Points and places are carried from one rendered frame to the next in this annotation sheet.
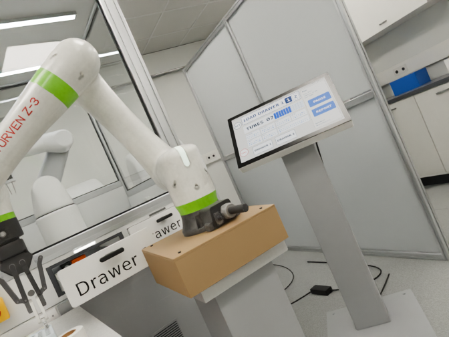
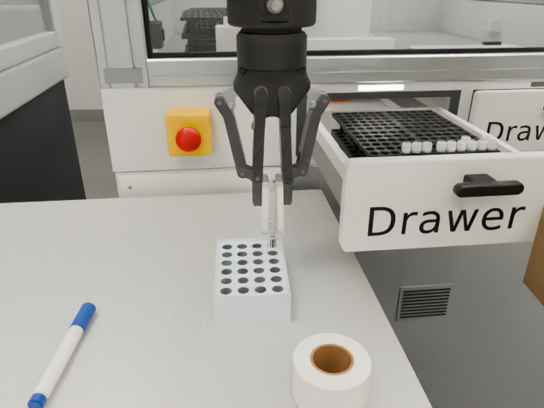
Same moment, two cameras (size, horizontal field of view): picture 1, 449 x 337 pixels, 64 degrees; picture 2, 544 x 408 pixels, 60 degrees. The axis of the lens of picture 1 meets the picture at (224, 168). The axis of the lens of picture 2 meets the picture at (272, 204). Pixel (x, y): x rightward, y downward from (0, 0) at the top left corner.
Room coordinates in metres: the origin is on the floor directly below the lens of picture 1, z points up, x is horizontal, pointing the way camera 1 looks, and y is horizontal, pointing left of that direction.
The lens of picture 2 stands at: (0.54, 0.40, 1.10)
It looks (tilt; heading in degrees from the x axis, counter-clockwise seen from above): 25 degrees down; 27
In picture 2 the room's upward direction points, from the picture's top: straight up
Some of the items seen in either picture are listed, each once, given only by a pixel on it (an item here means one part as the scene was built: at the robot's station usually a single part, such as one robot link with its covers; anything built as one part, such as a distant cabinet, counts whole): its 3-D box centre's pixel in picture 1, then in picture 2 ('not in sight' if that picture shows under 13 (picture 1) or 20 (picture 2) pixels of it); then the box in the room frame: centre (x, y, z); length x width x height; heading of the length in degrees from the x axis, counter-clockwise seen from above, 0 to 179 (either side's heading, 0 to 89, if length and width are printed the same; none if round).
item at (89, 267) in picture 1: (113, 264); (465, 201); (1.08, 0.42, 0.87); 0.29 x 0.02 x 0.11; 123
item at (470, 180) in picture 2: (111, 255); (482, 184); (1.05, 0.40, 0.91); 0.07 x 0.04 x 0.01; 123
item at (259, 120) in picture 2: (19, 283); (258, 134); (1.00, 0.65, 0.94); 0.04 x 0.01 x 0.11; 31
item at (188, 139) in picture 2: not in sight; (189, 138); (1.12, 0.84, 0.88); 0.04 x 0.03 x 0.04; 123
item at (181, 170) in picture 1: (185, 177); not in sight; (1.08, 0.12, 1.02); 0.16 x 0.13 x 0.19; 20
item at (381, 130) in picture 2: not in sight; (402, 149); (1.24, 0.53, 0.87); 0.22 x 0.18 x 0.06; 33
